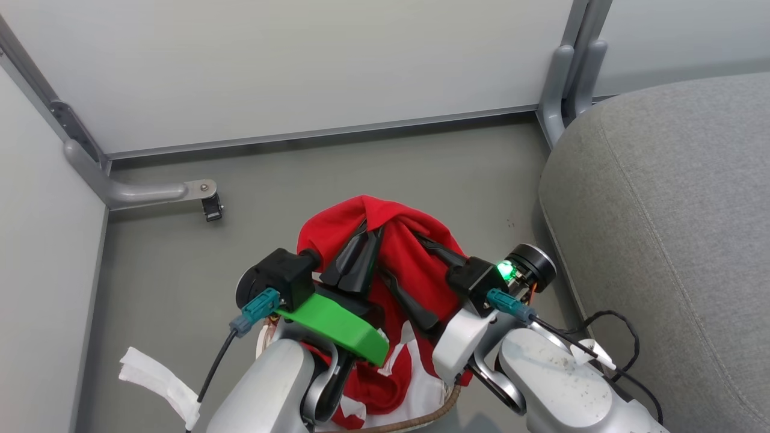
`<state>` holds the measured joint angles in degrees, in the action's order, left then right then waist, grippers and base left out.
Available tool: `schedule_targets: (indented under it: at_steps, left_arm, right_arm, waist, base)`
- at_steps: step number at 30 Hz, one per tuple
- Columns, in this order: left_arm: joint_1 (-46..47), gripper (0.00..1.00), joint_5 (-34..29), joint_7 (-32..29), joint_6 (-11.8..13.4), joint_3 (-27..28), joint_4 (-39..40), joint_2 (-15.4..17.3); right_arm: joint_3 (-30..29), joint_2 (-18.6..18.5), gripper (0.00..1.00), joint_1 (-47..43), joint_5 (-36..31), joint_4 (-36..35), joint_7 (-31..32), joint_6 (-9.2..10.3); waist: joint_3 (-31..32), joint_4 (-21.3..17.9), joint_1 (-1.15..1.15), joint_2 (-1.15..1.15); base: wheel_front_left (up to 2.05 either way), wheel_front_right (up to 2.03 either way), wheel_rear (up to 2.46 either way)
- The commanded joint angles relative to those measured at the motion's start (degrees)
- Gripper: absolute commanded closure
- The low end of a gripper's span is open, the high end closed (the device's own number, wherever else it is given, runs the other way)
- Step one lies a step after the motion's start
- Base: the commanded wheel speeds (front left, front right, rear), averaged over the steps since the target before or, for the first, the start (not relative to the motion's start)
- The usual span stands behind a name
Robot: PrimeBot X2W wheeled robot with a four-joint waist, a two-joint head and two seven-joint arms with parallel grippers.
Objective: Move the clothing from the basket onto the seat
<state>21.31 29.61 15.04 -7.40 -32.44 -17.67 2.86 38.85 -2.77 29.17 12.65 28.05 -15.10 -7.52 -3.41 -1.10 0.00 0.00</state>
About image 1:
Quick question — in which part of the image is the black left arm cable teal plug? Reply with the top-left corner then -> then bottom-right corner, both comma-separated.
185,287 -> 282,433

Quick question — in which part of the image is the grey partition corner post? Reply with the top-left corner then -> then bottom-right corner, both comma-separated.
0,14 -> 112,176

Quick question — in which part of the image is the grey fabric sofa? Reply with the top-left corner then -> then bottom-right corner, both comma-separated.
538,72 -> 770,433

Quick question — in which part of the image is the black caster wheel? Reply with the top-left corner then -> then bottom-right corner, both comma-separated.
201,195 -> 225,223

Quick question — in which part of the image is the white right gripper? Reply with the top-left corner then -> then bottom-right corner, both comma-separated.
379,234 -> 501,386

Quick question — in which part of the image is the black arm cable teal plug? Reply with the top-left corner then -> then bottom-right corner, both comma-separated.
485,287 -> 664,425
185,287 -> 282,433

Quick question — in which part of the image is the woven laundry basket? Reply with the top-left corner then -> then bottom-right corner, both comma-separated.
255,318 -> 464,433

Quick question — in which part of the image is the grey partition double post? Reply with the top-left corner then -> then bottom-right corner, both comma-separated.
537,0 -> 614,149

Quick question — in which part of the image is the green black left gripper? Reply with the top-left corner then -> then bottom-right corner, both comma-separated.
277,220 -> 390,367

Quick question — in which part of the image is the white tape tag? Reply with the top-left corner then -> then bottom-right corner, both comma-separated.
569,338 -> 618,371

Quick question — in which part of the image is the grey partition base rail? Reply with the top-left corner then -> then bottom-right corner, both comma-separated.
105,105 -> 540,161

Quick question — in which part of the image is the grey partition foot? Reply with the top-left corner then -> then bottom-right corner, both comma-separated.
63,139 -> 218,211

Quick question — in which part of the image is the red and white garment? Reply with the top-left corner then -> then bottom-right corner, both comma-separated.
303,321 -> 473,431

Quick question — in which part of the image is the black right arm cable teal plug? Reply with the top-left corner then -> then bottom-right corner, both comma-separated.
485,287 -> 664,425

